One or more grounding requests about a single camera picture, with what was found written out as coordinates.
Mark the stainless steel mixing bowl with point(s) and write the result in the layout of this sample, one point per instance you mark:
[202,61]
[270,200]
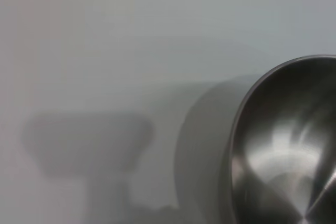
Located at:
[286,140]

